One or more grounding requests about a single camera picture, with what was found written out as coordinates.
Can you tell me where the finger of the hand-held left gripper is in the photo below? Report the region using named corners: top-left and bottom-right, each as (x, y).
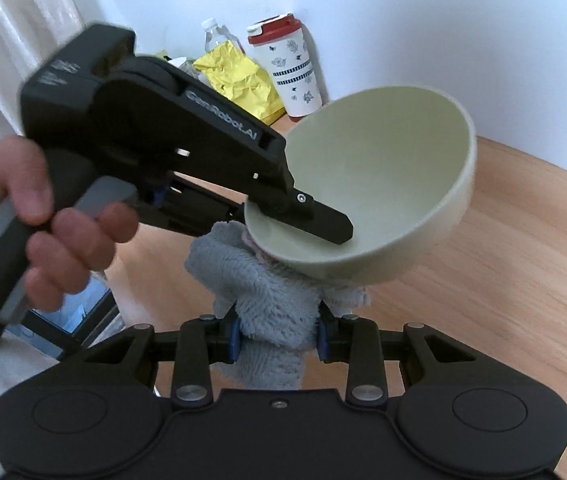
top-left (136, 179), bottom-right (246, 239)
top-left (246, 194), bottom-right (355, 246)

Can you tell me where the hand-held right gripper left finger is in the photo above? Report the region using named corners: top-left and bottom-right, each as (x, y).
top-left (70, 305), bottom-right (242, 407)

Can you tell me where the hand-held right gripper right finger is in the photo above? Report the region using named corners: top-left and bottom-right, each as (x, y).
top-left (316, 302), bottom-right (479, 406)

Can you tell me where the grey fluffy cloth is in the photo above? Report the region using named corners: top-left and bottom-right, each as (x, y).
top-left (186, 220), bottom-right (372, 391)

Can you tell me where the pale green bowl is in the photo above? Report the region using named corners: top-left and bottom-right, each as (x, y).
top-left (243, 86), bottom-right (479, 283)

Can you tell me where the person's left hand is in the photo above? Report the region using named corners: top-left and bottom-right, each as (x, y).
top-left (0, 135), bottom-right (140, 311)

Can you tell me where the glass kettle with cream lid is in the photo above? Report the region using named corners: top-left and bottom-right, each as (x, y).
top-left (162, 52), bottom-right (201, 83)

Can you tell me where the crumpled yellow bag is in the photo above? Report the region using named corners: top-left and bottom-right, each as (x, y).
top-left (192, 42), bottom-right (285, 125)

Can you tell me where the clear plastic water bottle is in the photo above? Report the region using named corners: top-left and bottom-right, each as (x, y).
top-left (200, 18), bottom-right (247, 57)

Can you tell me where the white curtain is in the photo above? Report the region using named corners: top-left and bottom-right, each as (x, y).
top-left (0, 0), bottom-right (116, 163)

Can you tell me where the black framed blue object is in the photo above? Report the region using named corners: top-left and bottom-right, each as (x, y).
top-left (6, 272), bottom-right (124, 361)

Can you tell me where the white tumbler with red lid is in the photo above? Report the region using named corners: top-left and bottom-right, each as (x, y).
top-left (246, 14), bottom-right (324, 120)

